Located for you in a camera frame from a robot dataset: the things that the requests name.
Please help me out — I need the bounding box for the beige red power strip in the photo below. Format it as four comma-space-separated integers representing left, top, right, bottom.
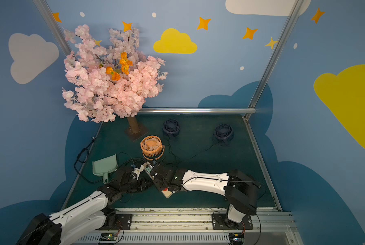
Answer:
147, 174, 173, 199

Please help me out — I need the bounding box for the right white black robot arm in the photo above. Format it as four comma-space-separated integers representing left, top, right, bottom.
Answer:
144, 162, 262, 224

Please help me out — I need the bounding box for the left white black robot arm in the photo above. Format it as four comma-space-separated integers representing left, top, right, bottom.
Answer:
17, 166, 153, 245

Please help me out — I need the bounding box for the orange desk fan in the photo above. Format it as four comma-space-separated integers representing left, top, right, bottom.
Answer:
140, 135, 165, 161

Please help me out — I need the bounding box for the left navy desk fan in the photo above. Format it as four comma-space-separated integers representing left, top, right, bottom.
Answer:
162, 119, 180, 138

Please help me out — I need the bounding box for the navy desk fan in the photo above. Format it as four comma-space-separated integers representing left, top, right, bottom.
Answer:
162, 119, 180, 138
214, 124, 234, 142

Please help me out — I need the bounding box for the right navy desk fan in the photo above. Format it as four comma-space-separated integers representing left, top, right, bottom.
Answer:
214, 124, 234, 142

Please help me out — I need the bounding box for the mint green plastic scoop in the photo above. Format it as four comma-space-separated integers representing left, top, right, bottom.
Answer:
92, 154, 117, 184

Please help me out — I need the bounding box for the left green circuit board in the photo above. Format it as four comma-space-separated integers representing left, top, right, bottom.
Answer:
99, 233, 119, 243

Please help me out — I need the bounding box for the green circuit board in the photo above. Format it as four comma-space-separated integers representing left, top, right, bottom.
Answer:
99, 233, 119, 243
228, 233, 244, 245

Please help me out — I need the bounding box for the right green circuit board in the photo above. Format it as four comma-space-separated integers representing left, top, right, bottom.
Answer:
228, 233, 244, 245

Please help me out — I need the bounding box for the pink cherry blossom tree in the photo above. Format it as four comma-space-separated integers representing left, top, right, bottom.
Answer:
62, 24, 168, 139

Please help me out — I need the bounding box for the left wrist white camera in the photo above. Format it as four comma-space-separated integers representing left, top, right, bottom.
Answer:
130, 167, 142, 181

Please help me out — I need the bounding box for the wrist white camera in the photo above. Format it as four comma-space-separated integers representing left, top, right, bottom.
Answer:
143, 162, 153, 175
130, 167, 142, 181

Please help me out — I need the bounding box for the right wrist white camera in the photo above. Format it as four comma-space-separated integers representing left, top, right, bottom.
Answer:
143, 162, 153, 175

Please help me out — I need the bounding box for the power strip black cord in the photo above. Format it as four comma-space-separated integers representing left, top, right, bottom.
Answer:
73, 137, 146, 186

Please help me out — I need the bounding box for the orange fan black cable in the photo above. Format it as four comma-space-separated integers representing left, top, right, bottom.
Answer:
157, 137, 183, 167

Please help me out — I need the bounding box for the navy fan black cable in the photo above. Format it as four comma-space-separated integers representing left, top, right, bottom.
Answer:
170, 137, 226, 166

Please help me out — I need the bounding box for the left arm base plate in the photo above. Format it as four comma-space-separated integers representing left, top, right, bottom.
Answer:
99, 213, 132, 231

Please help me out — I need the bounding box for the aluminium rail frame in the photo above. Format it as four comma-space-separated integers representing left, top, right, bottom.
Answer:
71, 208, 303, 245

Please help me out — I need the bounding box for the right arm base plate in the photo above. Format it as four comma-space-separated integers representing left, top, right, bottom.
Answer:
211, 211, 254, 230

